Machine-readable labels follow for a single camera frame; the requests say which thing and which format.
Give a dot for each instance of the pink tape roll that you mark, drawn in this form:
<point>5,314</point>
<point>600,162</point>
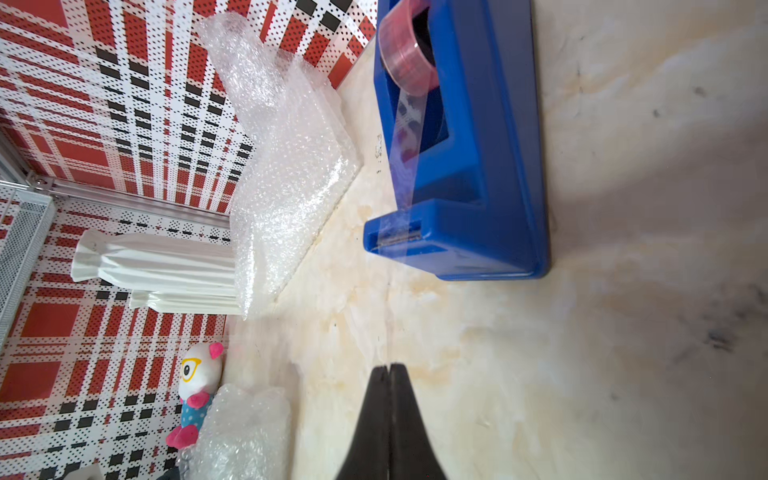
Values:
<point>406,49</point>

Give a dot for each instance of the crumpled bubble wrap pile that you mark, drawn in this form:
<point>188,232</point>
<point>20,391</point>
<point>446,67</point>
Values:
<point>303,158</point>

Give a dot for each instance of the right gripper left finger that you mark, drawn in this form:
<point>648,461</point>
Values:
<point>368,456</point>

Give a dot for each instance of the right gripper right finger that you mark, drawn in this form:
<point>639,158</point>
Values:
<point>411,454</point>

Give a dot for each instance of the blue box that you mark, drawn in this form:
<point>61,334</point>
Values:
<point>466,160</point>

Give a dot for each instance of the owl plush toy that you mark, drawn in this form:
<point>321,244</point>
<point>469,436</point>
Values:
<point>200,374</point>

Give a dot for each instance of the tall white ribbed vase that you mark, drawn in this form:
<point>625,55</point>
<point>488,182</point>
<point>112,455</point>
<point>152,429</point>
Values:
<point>167,275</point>

